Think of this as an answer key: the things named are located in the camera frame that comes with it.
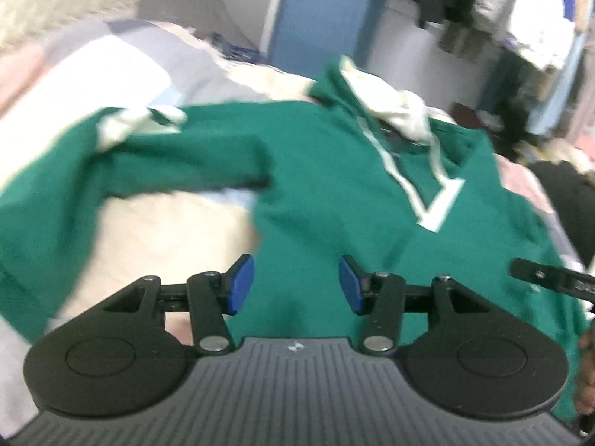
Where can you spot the green hoodie with white trim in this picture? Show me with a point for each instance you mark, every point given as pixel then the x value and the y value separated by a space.
pixel 325 195

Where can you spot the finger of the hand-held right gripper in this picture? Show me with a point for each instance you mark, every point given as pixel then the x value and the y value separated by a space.
pixel 548 276

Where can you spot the cream fleece garment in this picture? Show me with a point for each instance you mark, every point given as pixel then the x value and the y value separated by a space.
pixel 562 153

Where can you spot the white puffer jacket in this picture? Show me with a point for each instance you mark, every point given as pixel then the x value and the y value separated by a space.
pixel 539 14

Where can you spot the black fur hood jacket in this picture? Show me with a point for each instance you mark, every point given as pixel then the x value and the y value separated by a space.
pixel 567 199

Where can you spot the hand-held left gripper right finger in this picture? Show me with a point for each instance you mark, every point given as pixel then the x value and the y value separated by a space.
pixel 351 285

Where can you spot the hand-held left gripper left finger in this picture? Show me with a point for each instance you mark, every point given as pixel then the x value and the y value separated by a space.
pixel 241 283

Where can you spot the light blue hanging garment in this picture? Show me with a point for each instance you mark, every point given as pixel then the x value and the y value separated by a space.
pixel 558 93

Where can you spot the teal hanging garment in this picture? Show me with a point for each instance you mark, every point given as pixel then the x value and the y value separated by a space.
pixel 506 97

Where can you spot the person's right hand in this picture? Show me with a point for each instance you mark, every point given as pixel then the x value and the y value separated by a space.
pixel 586 371

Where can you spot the dark striped hanging garment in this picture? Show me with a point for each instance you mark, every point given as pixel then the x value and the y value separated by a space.
pixel 462 42

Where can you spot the pastel patchwork quilt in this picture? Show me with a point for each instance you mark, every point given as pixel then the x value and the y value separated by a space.
pixel 69 79

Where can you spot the dark red box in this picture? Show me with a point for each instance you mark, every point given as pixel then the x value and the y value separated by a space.
pixel 479 116

